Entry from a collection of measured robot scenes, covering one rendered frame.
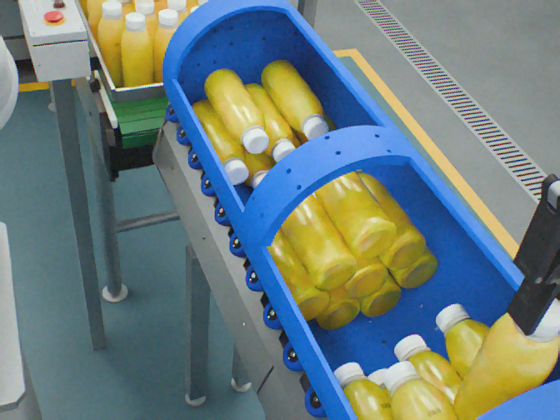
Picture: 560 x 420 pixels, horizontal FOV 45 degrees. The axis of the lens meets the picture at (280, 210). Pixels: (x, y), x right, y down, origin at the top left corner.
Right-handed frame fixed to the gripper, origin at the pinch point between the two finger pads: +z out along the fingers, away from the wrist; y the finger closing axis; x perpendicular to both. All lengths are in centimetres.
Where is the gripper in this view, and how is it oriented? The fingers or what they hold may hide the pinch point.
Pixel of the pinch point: (553, 292)
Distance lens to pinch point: 63.4
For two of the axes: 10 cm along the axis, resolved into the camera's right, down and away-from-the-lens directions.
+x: -3.8, -6.6, 6.5
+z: -1.0, 7.2, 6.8
